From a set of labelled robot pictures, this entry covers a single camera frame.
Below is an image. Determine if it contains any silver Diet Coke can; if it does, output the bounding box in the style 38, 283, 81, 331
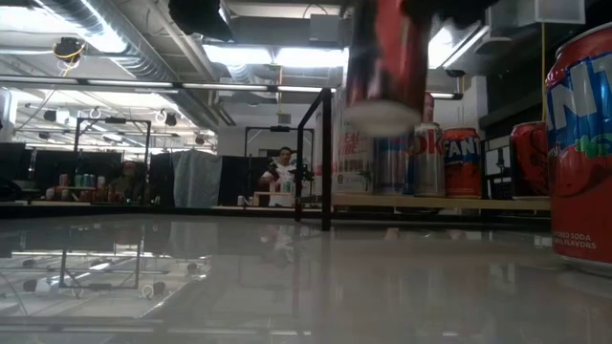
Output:
411, 121, 447, 198

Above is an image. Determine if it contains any red black Coca-Cola can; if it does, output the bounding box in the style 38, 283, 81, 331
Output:
342, 0, 431, 139

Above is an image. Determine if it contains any light blue Red Bull can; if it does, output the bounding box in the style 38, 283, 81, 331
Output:
372, 135, 416, 196

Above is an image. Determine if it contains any grey hanging cloth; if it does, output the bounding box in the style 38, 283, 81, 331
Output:
170, 148, 225, 209

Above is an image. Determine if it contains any black ceiling cable reel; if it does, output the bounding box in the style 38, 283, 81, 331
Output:
52, 36, 88, 64

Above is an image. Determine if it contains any white tube light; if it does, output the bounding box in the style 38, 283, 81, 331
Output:
181, 81, 464, 100

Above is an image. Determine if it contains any red soda can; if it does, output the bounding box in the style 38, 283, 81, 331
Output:
509, 120, 550, 198

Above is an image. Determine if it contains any person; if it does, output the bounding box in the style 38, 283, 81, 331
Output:
259, 146, 298, 207

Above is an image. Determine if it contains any silver corrugated ceiling duct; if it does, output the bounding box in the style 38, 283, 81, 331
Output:
37, 0, 224, 133

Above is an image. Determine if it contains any black background rig frame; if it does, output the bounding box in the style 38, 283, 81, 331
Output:
73, 116, 153, 207
245, 124, 316, 211

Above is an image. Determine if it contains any red Fanta can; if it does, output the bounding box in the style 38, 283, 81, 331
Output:
544, 21, 612, 278
442, 126, 484, 200

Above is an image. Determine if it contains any grey ceiling box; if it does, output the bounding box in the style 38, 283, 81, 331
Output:
309, 12, 346, 45

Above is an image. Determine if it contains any dark background workbench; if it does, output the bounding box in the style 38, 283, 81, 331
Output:
0, 140, 159, 219

